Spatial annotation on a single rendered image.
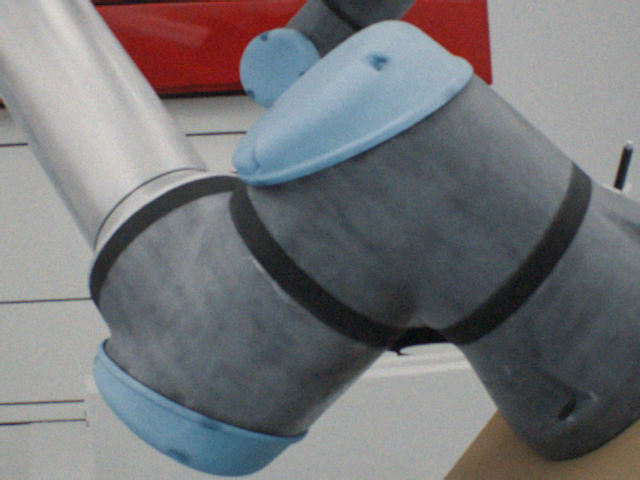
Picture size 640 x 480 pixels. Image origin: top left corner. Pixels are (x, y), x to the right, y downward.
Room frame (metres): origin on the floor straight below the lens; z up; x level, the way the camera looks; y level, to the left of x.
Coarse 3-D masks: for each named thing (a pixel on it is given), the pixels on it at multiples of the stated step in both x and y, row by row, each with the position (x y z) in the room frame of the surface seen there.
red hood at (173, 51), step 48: (96, 0) 1.55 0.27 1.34; (144, 0) 1.57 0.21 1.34; (192, 0) 1.59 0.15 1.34; (240, 0) 1.61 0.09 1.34; (288, 0) 1.60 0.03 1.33; (432, 0) 1.64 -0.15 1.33; (480, 0) 1.66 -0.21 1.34; (144, 48) 1.56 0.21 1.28; (192, 48) 1.58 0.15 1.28; (240, 48) 1.59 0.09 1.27; (480, 48) 1.66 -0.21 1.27; (192, 96) 1.70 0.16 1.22
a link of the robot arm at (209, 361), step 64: (0, 0) 0.82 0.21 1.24; (64, 0) 0.82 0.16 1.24; (0, 64) 0.81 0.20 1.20; (64, 64) 0.78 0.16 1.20; (128, 64) 0.80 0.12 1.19; (64, 128) 0.76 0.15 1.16; (128, 128) 0.75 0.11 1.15; (64, 192) 0.76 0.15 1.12; (128, 192) 0.72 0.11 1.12; (192, 192) 0.70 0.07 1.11; (128, 256) 0.69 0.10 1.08; (192, 256) 0.67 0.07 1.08; (128, 320) 0.69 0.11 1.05; (192, 320) 0.66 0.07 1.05; (256, 320) 0.64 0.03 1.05; (320, 320) 0.64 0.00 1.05; (128, 384) 0.67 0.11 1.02; (192, 384) 0.66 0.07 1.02; (256, 384) 0.65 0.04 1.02; (320, 384) 0.66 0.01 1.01; (192, 448) 0.67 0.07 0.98; (256, 448) 0.68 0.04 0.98
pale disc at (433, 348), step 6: (408, 348) 1.60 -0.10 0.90; (414, 348) 1.60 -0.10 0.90; (420, 348) 1.60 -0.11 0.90; (426, 348) 1.60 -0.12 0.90; (432, 348) 1.59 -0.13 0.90; (438, 348) 1.59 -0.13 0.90; (444, 348) 1.59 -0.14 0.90; (450, 348) 1.58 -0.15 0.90; (456, 348) 1.58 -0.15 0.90; (408, 354) 1.55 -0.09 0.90; (414, 354) 1.55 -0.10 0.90
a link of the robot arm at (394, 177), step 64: (320, 64) 0.69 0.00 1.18; (384, 64) 0.62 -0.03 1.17; (448, 64) 0.64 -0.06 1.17; (256, 128) 0.68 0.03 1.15; (320, 128) 0.61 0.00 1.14; (384, 128) 0.61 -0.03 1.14; (448, 128) 0.62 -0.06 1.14; (512, 128) 0.64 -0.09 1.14; (256, 192) 0.66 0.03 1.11; (320, 192) 0.63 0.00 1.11; (384, 192) 0.62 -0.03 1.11; (448, 192) 0.62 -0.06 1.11; (512, 192) 0.62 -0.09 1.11; (256, 256) 0.64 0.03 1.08; (320, 256) 0.63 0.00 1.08; (384, 256) 0.63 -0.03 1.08; (448, 256) 0.63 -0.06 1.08; (512, 256) 0.62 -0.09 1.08; (384, 320) 0.65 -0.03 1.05; (448, 320) 0.65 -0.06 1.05
